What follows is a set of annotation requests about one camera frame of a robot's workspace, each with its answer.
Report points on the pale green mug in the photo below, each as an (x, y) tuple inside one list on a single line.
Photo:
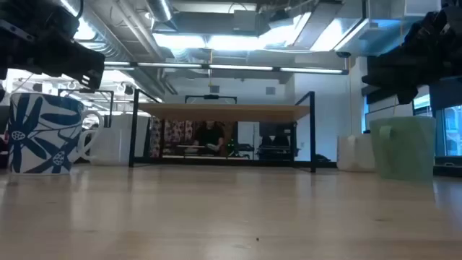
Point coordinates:
[(404, 148)]

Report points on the white mug with blue flowers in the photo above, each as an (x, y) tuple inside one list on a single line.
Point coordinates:
[(39, 133)]

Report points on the pale lavender mug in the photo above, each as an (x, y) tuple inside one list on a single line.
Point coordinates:
[(115, 141)]

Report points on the patterned floral cloth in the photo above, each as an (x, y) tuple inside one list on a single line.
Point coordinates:
[(173, 135)]

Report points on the long ceiling light bar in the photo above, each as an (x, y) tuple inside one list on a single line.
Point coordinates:
[(223, 66)]

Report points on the person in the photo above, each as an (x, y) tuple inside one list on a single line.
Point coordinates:
[(209, 137)]

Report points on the ceiling security camera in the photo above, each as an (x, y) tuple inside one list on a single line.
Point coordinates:
[(343, 54)]

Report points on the round silver ceiling duct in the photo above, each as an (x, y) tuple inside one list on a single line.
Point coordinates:
[(160, 9)]

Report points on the black rig frame with camera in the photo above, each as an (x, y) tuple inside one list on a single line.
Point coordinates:
[(211, 96)]

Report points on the wooden shelf riser black frame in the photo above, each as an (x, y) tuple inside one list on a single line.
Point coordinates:
[(223, 112)]

